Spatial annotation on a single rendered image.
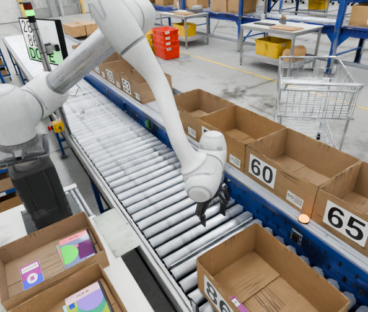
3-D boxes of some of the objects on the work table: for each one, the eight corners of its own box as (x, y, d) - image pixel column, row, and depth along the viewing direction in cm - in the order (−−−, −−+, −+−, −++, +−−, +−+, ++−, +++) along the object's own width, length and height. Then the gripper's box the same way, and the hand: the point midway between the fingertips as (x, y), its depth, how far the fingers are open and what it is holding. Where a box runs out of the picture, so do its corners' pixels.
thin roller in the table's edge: (77, 189, 168) (76, 187, 167) (94, 216, 148) (93, 214, 147) (74, 190, 167) (73, 188, 166) (90, 218, 147) (89, 215, 146)
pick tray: (2, 264, 124) (-7, 249, 119) (89, 225, 141) (84, 210, 135) (10, 319, 104) (-1, 304, 98) (111, 265, 121) (105, 249, 115)
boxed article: (26, 301, 109) (25, 298, 108) (20, 270, 121) (19, 268, 120) (47, 290, 112) (46, 287, 111) (39, 261, 124) (38, 259, 123)
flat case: (67, 275, 116) (66, 272, 115) (59, 242, 130) (57, 241, 129) (100, 259, 121) (99, 257, 120) (88, 230, 135) (88, 228, 134)
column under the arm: (30, 244, 133) (0, 189, 115) (20, 212, 151) (-6, 161, 133) (85, 218, 145) (65, 165, 127) (70, 192, 163) (51, 142, 145)
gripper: (228, 165, 123) (227, 204, 135) (184, 186, 113) (187, 226, 125) (240, 173, 117) (238, 213, 129) (194, 195, 107) (197, 236, 120)
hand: (213, 216), depth 126 cm, fingers open, 10 cm apart
